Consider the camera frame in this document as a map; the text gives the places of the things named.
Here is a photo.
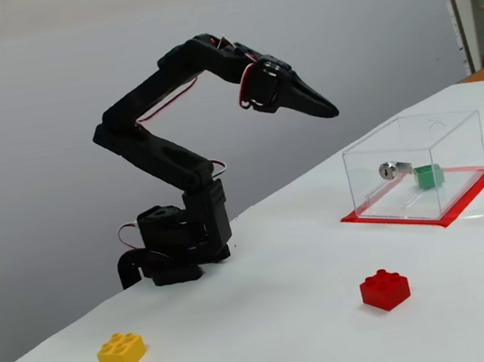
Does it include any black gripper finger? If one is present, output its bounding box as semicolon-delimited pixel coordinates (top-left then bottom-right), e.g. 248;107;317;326
288;62;342;123
278;84;338;127

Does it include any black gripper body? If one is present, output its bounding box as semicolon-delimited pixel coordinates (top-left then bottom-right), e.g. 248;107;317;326
237;50;302;120

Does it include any green lego brick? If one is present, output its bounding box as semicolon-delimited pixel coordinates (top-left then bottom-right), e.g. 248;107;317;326
411;161;447;192

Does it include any transparent acrylic box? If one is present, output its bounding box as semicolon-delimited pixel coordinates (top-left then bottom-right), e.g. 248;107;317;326
337;104;484;233

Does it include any red lego brick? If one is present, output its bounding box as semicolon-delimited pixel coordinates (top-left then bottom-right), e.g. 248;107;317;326
357;264;415;317

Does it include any yellow lego brick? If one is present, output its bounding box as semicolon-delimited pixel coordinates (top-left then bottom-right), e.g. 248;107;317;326
93;328;150;362

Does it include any silver cam lock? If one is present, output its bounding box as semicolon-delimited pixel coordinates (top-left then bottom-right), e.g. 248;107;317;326
377;158;416;183

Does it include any red tape square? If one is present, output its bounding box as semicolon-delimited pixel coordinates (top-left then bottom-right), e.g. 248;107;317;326
334;158;484;245

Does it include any black table clamp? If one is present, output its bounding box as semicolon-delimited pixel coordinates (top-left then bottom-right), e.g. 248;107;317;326
114;247;159;292

